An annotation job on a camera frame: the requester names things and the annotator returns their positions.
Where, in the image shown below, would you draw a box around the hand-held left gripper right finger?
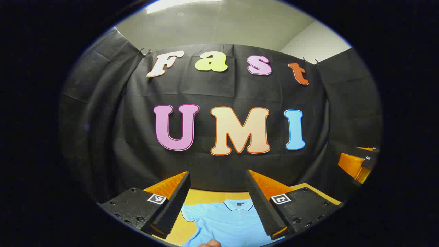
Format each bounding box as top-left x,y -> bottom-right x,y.
245,169 -> 344,241

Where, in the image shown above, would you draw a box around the light blue polo T-shirt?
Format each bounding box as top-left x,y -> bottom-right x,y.
181,199 -> 285,247

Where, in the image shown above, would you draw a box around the black backdrop cloth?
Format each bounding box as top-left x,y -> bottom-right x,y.
59,27 -> 383,206

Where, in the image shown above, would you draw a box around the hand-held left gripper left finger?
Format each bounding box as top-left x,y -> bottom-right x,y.
97,171 -> 192,240

